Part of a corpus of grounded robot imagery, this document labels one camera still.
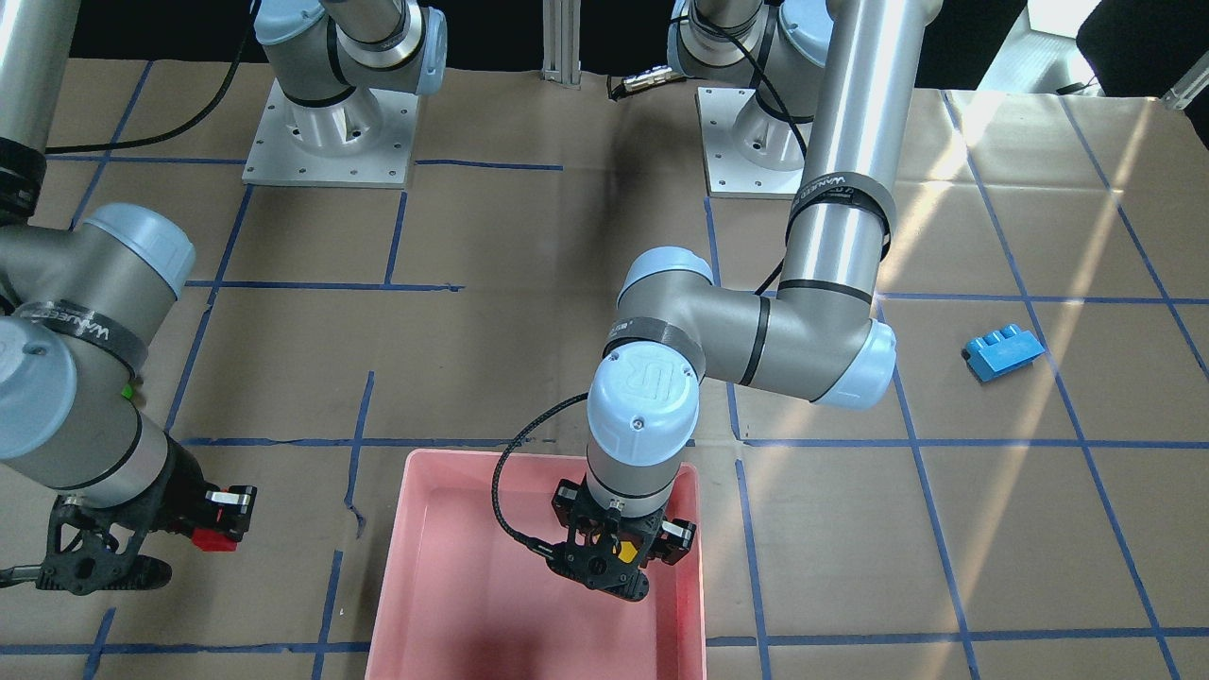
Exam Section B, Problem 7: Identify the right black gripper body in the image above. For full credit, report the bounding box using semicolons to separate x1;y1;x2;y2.
141;453;258;542

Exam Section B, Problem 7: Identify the yellow toy block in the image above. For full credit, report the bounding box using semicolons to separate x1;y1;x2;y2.
612;538;638;563

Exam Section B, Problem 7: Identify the blue toy block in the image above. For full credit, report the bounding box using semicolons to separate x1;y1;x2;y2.
962;324;1045;384

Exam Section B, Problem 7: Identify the red toy block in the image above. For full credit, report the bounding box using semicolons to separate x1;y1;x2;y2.
190;528;239;553

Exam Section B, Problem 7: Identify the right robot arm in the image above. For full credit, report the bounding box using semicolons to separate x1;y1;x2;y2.
2;1;449;558

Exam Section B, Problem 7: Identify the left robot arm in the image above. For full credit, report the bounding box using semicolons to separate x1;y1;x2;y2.
540;1;942;576

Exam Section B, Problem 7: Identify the pink plastic box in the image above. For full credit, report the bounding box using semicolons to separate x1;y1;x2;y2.
366;449;707;679

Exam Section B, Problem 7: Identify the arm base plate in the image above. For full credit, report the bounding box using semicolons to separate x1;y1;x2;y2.
242;83;420;189
696;86;804;198

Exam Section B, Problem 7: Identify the aluminium frame post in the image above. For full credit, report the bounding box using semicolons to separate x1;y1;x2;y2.
540;0;582;90

